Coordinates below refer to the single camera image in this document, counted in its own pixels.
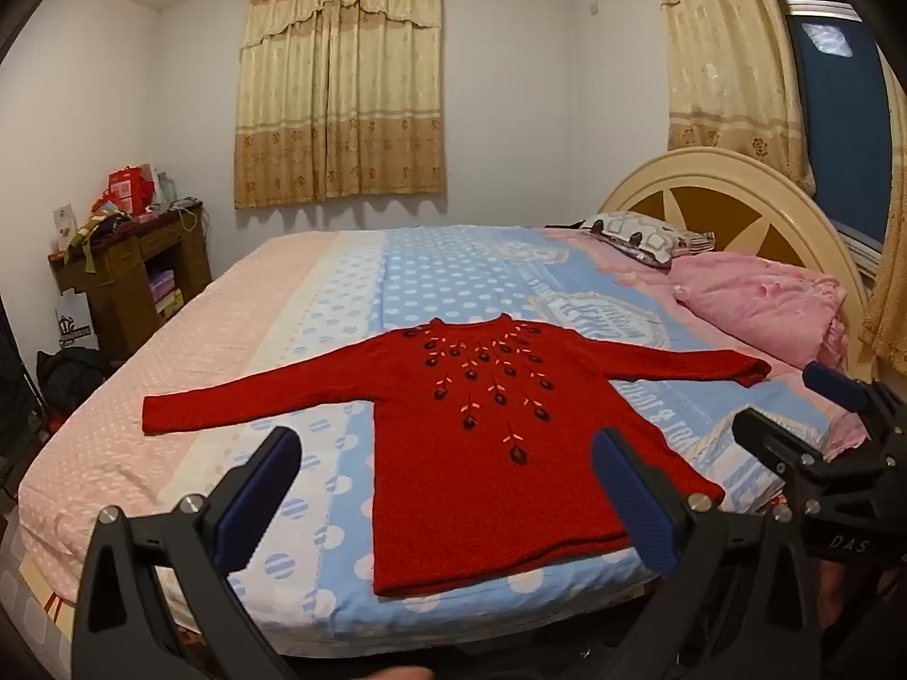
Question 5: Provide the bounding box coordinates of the black backpack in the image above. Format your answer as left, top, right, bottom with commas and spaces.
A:
35, 348, 115, 433

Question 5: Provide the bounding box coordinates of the narrow beige floral curtain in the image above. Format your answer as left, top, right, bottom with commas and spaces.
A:
648, 0, 816, 196

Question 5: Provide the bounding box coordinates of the pink pillow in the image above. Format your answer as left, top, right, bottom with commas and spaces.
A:
669, 251, 849, 369

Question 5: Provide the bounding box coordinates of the brown wooden desk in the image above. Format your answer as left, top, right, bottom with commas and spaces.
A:
48, 199, 214, 362

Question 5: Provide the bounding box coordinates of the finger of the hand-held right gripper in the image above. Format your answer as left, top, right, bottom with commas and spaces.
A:
804, 361, 883, 415
732, 407, 827, 486

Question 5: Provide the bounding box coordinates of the patterned white pillow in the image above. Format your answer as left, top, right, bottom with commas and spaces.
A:
577, 211, 717, 269

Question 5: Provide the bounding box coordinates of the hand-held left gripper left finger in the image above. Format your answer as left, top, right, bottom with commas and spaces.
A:
71, 427, 306, 680

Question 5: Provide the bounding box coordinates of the dark window pane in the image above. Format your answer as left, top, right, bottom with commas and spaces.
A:
779, 0, 894, 277

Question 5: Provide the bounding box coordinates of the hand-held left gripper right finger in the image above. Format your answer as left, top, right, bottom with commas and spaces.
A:
591, 428, 841, 680

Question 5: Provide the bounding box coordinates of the white card box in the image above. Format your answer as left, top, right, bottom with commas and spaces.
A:
51, 204, 82, 252

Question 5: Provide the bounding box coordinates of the red gift box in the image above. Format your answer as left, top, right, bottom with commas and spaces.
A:
106, 166, 157, 217

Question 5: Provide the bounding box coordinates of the wide beige floral curtain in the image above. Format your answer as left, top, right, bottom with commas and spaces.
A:
234, 0, 449, 210

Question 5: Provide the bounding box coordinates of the cream wooden headboard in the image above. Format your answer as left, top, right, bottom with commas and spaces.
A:
599, 146, 876, 369

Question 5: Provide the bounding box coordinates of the bed with dotted sheet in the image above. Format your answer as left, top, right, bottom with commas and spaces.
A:
18, 223, 876, 660

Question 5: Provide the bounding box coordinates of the white printed paper bag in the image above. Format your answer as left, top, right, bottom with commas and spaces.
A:
55, 290, 100, 351

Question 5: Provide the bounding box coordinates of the red knit sweater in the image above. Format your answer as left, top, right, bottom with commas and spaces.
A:
142, 313, 773, 600

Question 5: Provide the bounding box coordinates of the beige floral curtain edge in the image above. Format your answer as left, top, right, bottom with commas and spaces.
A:
857, 227, 907, 376

